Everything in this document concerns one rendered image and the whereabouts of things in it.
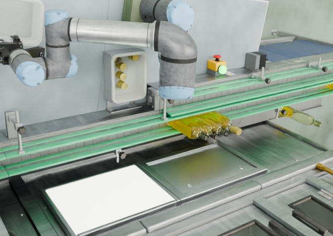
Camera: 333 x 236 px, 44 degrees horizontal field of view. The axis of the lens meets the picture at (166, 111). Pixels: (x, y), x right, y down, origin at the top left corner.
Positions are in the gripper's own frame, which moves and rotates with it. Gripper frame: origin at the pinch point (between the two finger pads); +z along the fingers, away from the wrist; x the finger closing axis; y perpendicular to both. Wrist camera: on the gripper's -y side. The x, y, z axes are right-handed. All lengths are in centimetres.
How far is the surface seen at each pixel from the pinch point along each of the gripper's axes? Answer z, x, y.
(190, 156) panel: -30, 44, -75
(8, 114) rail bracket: -8.5, 25.9, 1.8
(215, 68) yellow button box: -3, 12, -102
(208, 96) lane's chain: -10, 24, -95
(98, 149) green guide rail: -19, 41, -32
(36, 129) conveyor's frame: -5.7, 35.4, -10.1
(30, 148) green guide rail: -18.1, 36.4, -4.1
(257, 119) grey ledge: -12, 40, -134
